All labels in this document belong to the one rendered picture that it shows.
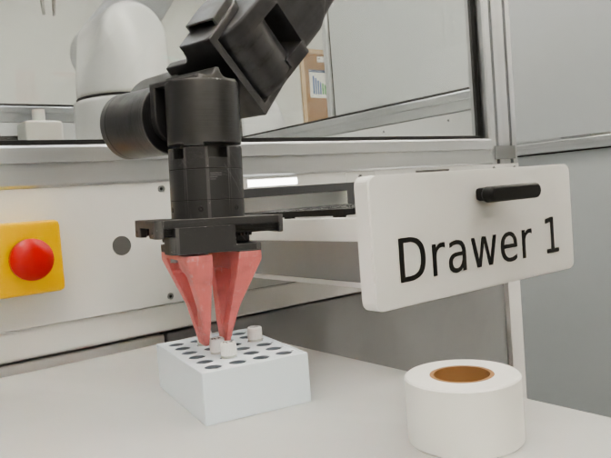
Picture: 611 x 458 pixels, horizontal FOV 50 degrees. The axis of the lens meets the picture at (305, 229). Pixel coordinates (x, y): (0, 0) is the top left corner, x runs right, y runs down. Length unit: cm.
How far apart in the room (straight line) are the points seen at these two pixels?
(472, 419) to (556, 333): 224
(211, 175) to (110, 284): 31
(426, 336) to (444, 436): 71
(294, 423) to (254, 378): 4
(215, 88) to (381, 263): 19
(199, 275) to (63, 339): 31
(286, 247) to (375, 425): 24
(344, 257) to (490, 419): 23
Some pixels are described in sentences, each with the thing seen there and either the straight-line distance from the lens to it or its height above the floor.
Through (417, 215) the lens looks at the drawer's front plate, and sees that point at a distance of 56.
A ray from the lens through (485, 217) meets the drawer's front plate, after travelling 63.
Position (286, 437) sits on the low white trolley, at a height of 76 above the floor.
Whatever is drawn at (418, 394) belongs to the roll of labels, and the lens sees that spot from 40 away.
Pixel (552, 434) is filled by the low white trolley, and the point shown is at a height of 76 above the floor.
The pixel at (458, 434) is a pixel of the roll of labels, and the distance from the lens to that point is 40.
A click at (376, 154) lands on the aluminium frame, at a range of 100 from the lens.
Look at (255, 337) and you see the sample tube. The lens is 56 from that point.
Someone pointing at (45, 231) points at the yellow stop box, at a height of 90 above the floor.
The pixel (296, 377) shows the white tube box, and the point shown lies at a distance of 51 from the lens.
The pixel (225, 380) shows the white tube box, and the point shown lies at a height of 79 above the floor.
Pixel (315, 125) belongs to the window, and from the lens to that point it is 95.
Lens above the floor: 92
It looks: 3 degrees down
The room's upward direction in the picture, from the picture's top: 4 degrees counter-clockwise
